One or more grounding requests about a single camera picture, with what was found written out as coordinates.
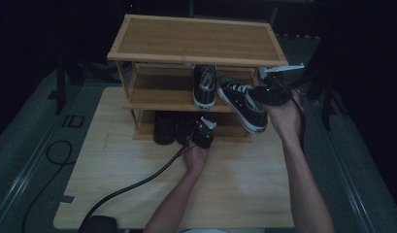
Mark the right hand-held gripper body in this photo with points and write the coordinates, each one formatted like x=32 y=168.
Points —
x=273 y=95

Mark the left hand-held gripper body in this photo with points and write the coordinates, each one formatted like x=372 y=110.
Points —
x=204 y=136

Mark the black leather shoe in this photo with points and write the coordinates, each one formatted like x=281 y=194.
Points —
x=183 y=129
x=164 y=129

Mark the black canvas sneaker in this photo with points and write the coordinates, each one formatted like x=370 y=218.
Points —
x=243 y=108
x=204 y=93

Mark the wooden shoe rack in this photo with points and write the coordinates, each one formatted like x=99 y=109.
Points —
x=192 y=39

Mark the person's left hand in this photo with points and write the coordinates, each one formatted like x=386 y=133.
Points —
x=196 y=160

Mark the person's right hand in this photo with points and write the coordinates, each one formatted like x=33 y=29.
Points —
x=286 y=119

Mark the black metal stand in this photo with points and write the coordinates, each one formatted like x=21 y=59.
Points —
x=327 y=106
x=60 y=90

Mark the dark rounded object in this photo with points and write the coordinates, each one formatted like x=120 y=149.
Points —
x=97 y=225

